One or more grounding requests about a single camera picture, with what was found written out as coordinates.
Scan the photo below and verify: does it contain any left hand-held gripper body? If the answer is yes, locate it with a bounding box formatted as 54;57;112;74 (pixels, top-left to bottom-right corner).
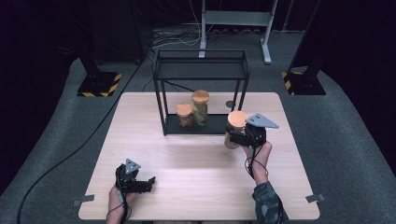
114;158;142;194

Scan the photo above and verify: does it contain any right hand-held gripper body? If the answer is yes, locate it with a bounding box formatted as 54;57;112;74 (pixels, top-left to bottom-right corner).
244;113;280;147

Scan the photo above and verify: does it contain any tall glass jar wooden lid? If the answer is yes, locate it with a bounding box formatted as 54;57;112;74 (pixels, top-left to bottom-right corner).
223;110;249;150

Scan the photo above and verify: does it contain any black metal shelf rack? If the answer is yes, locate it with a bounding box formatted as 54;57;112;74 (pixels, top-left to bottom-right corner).
152;49;250;137

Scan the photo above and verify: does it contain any medium glass jar wooden lid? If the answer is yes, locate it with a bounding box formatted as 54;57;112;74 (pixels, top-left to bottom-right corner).
191;90;210;127

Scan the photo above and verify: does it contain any small glass jar wooden lid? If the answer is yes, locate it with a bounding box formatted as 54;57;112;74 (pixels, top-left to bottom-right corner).
176;103;194;128

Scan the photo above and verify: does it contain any person's left hand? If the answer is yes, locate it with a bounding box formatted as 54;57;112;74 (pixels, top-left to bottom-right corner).
106;185;138;209

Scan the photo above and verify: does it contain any person's right hand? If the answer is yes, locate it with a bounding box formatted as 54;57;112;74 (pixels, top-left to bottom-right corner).
242;140;274;172

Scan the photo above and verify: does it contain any grey tape tab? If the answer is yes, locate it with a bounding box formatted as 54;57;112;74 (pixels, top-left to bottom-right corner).
72;194;95;207
304;193;326;203

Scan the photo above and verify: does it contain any black stand with striped base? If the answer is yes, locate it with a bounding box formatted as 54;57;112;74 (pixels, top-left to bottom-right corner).
76;0;123;98
281;0;327;96

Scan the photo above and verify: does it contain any grey metal stand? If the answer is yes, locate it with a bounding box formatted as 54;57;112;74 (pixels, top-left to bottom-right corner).
198;0;279;65

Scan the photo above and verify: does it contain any dark cabinet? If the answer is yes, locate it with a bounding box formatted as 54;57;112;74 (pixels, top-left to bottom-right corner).
88;0;146;65

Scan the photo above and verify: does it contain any right hand-held gripper black cable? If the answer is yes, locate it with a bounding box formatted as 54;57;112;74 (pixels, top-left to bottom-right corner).
244;129;270;181

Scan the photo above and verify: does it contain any hand-held gripper black cable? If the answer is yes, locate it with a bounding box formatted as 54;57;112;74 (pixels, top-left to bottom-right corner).
244;129;270;181
106;174;133;224

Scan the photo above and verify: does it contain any left hand-held gripper black cable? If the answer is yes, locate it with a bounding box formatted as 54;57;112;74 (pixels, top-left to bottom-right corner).
106;174;133;224

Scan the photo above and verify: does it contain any long black floor cable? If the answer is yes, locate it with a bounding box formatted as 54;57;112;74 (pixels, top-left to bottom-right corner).
17;57;150;224

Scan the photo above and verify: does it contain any thin black floor cable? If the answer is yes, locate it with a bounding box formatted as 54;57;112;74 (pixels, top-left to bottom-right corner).
142;78;196;93

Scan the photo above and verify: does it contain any bundle of floor cables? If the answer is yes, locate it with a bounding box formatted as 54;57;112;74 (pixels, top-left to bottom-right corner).
150;27;219;49

